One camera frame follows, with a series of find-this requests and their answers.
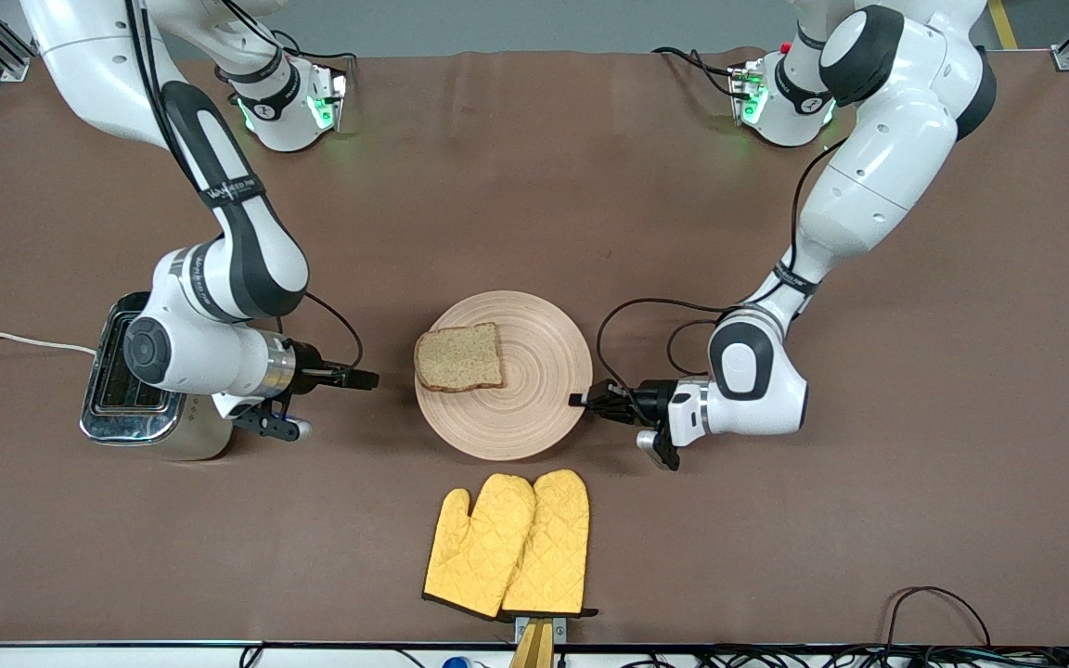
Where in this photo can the grey metal bracket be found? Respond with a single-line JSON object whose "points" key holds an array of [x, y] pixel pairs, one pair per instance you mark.
{"points": [[560, 626]]}

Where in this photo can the chrome two-slot toaster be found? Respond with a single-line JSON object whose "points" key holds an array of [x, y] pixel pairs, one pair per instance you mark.
{"points": [[140, 427]]}

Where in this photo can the yellow quilted oven mitt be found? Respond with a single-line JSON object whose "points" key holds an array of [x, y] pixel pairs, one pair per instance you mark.
{"points": [[479, 547], [548, 547]]}

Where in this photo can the brown bread slice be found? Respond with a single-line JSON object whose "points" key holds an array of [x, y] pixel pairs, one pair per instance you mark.
{"points": [[460, 357]]}

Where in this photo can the wooden strip stand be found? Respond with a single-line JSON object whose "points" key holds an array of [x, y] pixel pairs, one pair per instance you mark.
{"points": [[534, 649]]}

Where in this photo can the brown table cover sheet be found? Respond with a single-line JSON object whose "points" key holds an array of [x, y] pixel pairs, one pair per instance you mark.
{"points": [[869, 510]]}

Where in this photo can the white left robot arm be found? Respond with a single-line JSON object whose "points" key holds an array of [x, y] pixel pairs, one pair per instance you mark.
{"points": [[878, 167]]}

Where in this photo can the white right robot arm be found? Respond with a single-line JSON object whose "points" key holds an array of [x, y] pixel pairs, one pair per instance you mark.
{"points": [[247, 260]]}

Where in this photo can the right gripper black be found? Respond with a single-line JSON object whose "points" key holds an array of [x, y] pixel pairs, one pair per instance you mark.
{"points": [[309, 365]]}

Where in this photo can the round wooden plate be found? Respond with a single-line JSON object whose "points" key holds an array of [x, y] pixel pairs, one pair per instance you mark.
{"points": [[534, 390]]}

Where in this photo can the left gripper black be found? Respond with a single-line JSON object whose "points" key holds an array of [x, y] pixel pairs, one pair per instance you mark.
{"points": [[648, 401]]}

